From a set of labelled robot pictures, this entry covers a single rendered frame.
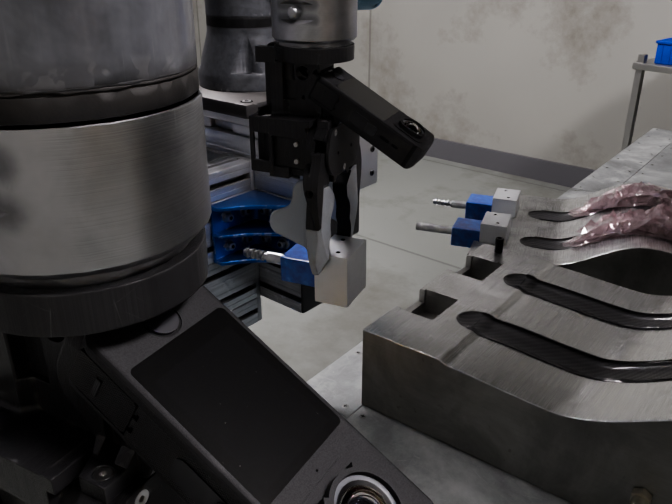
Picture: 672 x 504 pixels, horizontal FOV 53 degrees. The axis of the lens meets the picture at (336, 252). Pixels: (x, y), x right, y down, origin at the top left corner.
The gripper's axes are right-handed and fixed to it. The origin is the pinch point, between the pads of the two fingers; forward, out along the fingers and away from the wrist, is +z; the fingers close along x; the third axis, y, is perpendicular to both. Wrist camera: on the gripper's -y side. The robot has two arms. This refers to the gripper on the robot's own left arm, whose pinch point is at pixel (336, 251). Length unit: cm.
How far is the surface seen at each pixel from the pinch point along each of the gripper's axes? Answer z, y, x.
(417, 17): 13, 103, -349
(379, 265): 95, 62, -183
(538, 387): 6.7, -21.4, 5.0
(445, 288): 6.1, -9.4, -8.2
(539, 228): 9.6, -15.2, -38.3
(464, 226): 8.2, -5.8, -31.3
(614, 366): 6.7, -27.2, -1.1
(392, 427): 15.0, -8.5, 5.4
